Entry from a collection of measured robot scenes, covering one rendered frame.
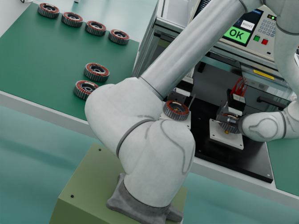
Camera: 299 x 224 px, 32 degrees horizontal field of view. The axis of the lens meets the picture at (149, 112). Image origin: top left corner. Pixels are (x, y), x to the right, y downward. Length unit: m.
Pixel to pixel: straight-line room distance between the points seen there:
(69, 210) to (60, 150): 1.66
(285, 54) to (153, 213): 0.64
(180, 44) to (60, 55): 0.98
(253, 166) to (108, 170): 0.75
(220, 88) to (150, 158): 1.12
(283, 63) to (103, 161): 0.65
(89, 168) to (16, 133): 1.58
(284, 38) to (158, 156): 0.54
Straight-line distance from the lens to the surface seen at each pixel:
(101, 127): 1.53
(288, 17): 1.59
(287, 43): 1.65
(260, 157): 2.28
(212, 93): 2.49
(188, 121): 2.24
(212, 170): 2.09
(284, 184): 2.24
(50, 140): 3.17
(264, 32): 2.25
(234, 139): 2.28
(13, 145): 3.06
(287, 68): 1.74
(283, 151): 2.47
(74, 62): 2.42
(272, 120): 1.89
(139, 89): 1.52
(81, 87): 2.17
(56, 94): 2.14
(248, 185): 2.14
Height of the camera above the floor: 1.83
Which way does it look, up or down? 29 degrees down
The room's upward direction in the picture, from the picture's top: 23 degrees clockwise
